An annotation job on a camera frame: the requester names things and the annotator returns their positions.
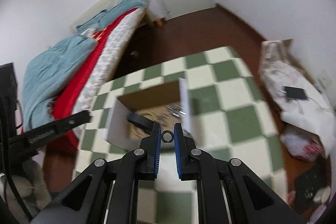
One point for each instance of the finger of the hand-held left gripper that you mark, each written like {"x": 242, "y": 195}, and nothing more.
{"x": 63, "y": 124}

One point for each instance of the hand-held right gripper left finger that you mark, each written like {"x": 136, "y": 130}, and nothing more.
{"x": 157, "y": 145}

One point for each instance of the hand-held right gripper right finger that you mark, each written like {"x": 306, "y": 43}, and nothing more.
{"x": 177, "y": 150}

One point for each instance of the black smart band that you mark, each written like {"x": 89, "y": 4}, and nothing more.
{"x": 139, "y": 120}

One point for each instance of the cardboard box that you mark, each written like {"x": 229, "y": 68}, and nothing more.
{"x": 118, "y": 124}

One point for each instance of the bed with red cover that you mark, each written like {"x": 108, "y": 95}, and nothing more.
{"x": 78, "y": 87}

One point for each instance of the blue duvet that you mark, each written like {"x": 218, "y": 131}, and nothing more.
{"x": 52, "y": 74}

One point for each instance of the green checkered tablecloth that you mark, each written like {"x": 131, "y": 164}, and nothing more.
{"x": 223, "y": 108}

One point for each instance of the grey checkered mattress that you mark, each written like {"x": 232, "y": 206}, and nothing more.
{"x": 113, "y": 48}

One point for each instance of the blue pillow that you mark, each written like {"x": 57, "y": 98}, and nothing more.
{"x": 126, "y": 6}
{"x": 92, "y": 22}

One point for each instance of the orange drink bottle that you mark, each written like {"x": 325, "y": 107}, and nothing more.
{"x": 159, "y": 22}

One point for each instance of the red printed plastic bag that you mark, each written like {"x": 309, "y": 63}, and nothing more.
{"x": 307, "y": 146}

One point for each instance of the black smartphone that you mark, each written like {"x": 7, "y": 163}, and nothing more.
{"x": 295, "y": 93}

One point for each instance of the white patterned tote bag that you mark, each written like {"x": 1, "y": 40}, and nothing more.
{"x": 274, "y": 56}

